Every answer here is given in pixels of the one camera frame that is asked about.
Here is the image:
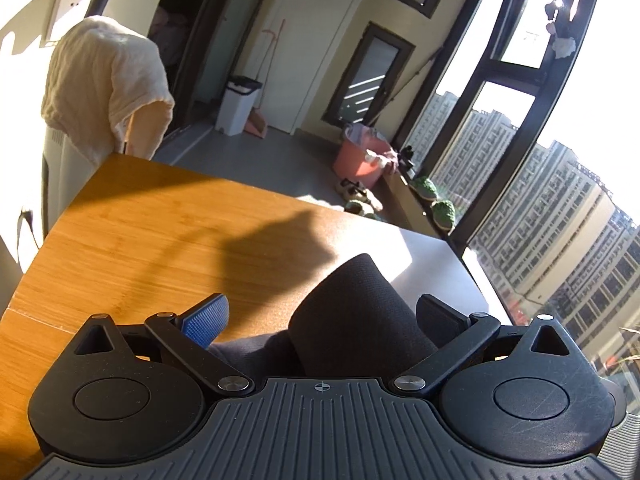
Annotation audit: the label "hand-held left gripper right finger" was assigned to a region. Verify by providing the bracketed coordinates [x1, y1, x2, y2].
[392, 294, 582, 397]

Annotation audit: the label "white trash bin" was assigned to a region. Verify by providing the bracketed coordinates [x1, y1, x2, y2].
[215, 75, 262, 137]

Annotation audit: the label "mop handle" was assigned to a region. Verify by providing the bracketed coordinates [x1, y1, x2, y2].
[364, 47, 444, 127]

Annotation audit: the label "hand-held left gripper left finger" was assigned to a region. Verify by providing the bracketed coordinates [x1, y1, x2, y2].
[74, 293, 255, 397]

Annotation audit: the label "pink broom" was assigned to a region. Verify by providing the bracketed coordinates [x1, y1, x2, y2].
[257, 19, 287, 112]

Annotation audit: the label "black knit pants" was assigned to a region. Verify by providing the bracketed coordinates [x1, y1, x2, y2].
[207, 254, 442, 379]

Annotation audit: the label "cream cloth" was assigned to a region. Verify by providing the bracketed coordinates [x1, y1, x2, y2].
[40, 16, 176, 162]

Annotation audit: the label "brown floor slippers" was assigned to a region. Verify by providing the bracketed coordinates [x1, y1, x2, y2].
[335, 179, 385, 220]

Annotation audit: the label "dark framed small window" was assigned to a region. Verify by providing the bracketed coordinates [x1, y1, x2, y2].
[321, 22, 417, 129]

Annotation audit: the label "white door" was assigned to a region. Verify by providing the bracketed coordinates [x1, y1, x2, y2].
[239, 0, 373, 136]

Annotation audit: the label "white chair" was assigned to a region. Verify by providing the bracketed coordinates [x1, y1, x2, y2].
[42, 124, 103, 233]

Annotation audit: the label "pink bucket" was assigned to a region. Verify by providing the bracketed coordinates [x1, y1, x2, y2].
[333, 127, 397, 189]

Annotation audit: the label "pink dustpan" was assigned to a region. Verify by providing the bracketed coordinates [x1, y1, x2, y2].
[244, 109, 269, 139]

